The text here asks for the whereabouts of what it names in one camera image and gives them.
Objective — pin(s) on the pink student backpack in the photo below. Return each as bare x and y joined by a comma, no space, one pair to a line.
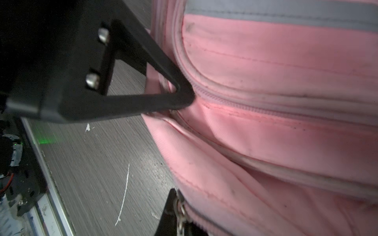
282,137

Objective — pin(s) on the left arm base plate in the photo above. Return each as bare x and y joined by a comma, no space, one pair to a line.
22,180

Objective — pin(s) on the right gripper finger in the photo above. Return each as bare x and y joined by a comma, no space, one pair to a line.
169,220

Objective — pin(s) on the aluminium front rail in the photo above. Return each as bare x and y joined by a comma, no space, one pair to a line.
47,218

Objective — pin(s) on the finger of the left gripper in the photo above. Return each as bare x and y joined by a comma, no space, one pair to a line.
115,70

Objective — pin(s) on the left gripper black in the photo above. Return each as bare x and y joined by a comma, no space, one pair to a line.
53,65

